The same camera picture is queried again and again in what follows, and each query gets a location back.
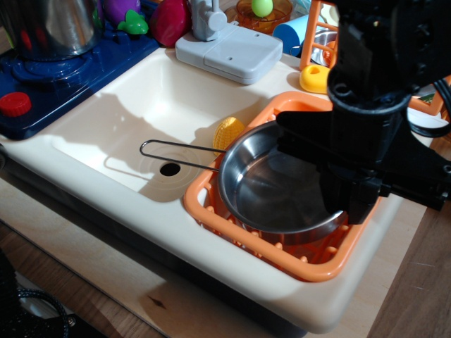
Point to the orange grid basket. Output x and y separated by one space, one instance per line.
322 15

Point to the large steel pot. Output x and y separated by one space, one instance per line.
52 30

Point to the magenta toy fruit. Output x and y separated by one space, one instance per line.
170 21

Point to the cream toy sink unit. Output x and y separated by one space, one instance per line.
109 190

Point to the red stove knob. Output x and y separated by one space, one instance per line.
15 104

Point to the yellow toy corn cob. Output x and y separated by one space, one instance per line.
226 132

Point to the orange plastic drying rack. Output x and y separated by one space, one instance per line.
312 262

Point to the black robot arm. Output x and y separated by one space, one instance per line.
389 50

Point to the blue toy stove top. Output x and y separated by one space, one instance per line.
56 87

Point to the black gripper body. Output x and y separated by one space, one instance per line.
372 140

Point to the orange transparent toy bowl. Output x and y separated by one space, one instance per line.
260 16

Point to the toy knife yellow handle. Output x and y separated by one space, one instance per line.
426 112

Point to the purple toy eggplant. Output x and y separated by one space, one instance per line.
125 15

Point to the steel pan with wire handle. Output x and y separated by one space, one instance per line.
261 192

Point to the grey toy faucet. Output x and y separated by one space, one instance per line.
226 49

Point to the light blue toy cup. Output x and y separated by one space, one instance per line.
292 35

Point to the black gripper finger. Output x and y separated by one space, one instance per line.
364 195
335 184

